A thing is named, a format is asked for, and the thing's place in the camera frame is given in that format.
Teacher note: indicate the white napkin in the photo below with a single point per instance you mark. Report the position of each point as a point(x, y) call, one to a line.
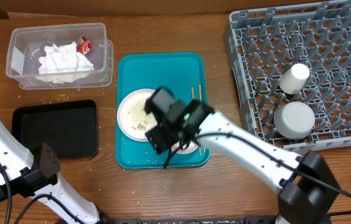
point(63, 64)

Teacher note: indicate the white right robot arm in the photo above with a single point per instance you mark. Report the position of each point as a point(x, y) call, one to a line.
point(305, 185)

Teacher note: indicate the grey saucer bowl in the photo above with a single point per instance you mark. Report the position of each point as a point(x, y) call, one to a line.
point(294, 120)

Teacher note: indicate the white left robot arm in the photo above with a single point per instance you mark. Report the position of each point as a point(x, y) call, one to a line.
point(36, 174)

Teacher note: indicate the grey dishwasher rack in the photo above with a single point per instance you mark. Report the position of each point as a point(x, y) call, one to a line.
point(262, 44)

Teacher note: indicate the teal serving tray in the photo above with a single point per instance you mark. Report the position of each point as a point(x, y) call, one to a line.
point(178, 72)

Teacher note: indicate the large white plate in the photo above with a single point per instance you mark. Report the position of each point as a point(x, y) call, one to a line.
point(132, 119)

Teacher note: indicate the black tray bin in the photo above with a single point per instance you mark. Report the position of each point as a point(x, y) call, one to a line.
point(69, 128)

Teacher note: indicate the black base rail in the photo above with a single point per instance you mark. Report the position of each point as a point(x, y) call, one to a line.
point(246, 220)

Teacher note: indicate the white cup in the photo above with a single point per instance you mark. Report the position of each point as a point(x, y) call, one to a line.
point(294, 79)

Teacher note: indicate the clear plastic waste bin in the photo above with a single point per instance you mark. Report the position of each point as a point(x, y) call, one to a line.
point(26, 47)

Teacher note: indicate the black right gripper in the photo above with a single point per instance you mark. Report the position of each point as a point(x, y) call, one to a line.
point(159, 143)

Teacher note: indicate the red snack wrapper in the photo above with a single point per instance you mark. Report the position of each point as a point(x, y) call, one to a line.
point(84, 46)

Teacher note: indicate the small pink bowl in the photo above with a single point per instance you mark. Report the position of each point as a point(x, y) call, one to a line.
point(187, 149)

